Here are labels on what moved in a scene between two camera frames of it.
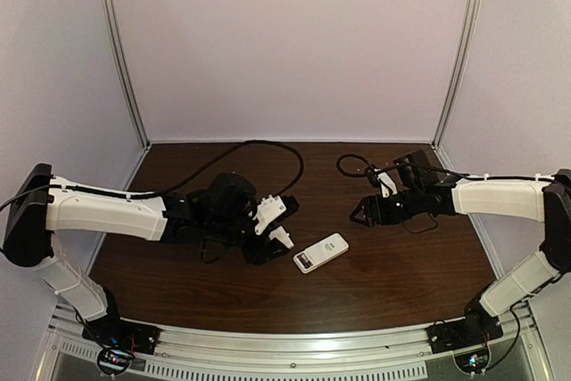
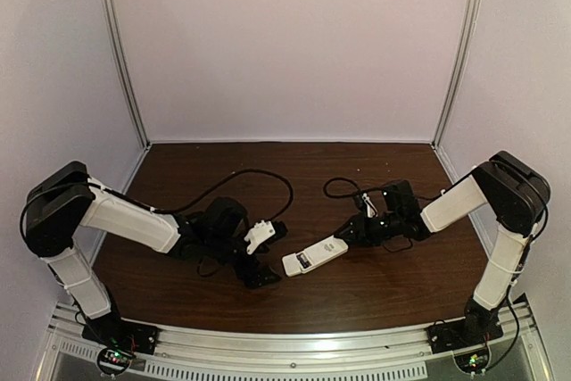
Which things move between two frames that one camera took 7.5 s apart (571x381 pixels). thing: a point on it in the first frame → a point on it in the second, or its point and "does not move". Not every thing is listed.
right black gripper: [374, 208] → [361, 225]
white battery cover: [283, 236] → [292, 265]
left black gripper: [266, 244] → [252, 268]
